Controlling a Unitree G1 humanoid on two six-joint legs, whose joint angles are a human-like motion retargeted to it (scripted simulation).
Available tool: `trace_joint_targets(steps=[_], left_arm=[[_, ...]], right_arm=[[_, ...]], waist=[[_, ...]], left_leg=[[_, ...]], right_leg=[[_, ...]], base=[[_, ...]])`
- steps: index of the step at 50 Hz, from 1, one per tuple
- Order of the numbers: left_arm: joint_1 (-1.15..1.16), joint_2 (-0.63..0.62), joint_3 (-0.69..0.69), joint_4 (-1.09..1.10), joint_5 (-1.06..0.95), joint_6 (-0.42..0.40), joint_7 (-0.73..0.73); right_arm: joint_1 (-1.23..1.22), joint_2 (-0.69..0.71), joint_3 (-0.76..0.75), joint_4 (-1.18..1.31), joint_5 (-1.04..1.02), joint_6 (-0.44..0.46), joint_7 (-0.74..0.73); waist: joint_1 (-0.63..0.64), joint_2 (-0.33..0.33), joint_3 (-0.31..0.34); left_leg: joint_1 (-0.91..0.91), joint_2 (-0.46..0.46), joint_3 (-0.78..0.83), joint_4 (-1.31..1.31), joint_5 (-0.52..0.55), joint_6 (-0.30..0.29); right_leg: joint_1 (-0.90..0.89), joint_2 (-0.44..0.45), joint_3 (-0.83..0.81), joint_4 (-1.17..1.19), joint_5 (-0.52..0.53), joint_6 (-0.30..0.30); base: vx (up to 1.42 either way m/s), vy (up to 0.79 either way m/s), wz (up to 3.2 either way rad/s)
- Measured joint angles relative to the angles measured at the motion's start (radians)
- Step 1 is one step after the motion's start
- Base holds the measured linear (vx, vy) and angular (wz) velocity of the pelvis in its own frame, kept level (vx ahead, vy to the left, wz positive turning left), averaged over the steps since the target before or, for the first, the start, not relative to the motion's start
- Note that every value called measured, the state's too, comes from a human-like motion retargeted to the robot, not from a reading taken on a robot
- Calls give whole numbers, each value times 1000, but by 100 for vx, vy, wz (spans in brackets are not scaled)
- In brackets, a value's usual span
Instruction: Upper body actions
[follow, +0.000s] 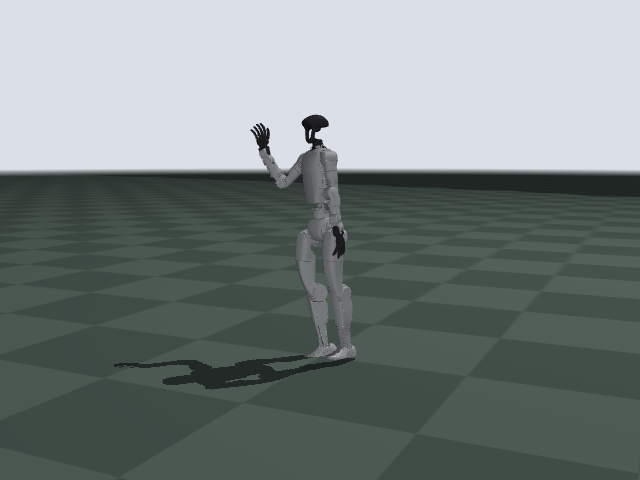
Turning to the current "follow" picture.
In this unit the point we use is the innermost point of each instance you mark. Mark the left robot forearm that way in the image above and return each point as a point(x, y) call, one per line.
point(334, 209)

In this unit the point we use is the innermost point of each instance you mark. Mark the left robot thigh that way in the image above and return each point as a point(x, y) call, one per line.
point(333, 266)

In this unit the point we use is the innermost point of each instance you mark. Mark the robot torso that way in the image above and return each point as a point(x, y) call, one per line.
point(314, 183)

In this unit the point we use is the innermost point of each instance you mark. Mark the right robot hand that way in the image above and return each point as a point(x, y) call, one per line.
point(263, 139)

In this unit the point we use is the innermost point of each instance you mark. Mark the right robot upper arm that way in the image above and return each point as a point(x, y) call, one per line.
point(285, 181)

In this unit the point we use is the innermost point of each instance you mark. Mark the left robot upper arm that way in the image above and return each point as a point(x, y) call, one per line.
point(329, 160)

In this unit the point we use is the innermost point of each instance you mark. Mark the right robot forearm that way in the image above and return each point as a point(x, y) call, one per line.
point(269, 162)

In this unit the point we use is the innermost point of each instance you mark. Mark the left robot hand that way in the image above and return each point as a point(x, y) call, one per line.
point(340, 242)

